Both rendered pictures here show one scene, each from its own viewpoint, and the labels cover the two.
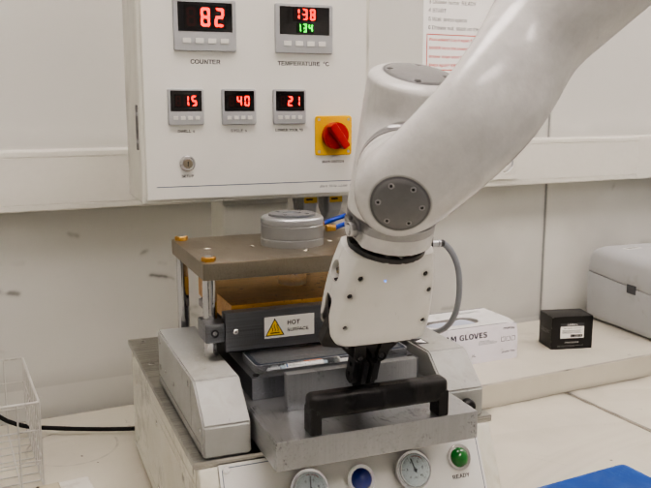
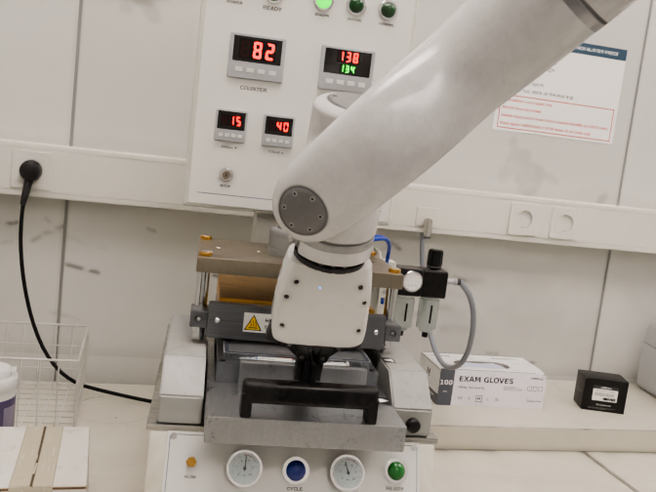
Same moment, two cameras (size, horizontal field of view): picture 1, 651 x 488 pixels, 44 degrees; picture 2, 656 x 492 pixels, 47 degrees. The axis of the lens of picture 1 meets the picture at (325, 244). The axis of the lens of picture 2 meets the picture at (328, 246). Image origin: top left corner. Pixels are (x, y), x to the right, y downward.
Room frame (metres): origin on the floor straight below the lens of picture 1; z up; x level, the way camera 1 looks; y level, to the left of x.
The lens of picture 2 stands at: (-0.01, -0.21, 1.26)
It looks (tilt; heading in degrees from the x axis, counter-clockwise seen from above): 7 degrees down; 12
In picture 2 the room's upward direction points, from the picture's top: 7 degrees clockwise
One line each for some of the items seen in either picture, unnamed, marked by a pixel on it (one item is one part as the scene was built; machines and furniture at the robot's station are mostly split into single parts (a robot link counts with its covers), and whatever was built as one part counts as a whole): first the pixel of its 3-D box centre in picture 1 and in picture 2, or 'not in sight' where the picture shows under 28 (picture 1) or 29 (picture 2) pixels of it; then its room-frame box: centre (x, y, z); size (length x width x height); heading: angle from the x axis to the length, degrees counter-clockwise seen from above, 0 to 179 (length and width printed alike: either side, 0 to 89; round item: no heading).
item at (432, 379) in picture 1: (378, 403); (309, 400); (0.76, -0.05, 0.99); 0.15 x 0.02 x 0.04; 112
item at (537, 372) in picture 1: (545, 353); (578, 412); (1.61, -0.46, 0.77); 0.84 x 0.30 x 0.04; 116
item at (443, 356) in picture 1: (416, 358); (390, 378); (0.98, -0.11, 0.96); 0.26 x 0.05 x 0.07; 22
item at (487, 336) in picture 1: (450, 338); (480, 379); (1.52, -0.25, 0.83); 0.23 x 0.12 x 0.07; 114
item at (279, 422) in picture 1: (326, 378); (294, 377); (0.89, 0.00, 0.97); 0.30 x 0.22 x 0.08; 22
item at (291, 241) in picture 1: (298, 258); (305, 269); (1.04, 0.03, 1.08); 0.31 x 0.24 x 0.13; 112
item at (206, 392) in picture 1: (199, 384); (184, 362); (0.88, 0.15, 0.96); 0.25 x 0.05 x 0.07; 22
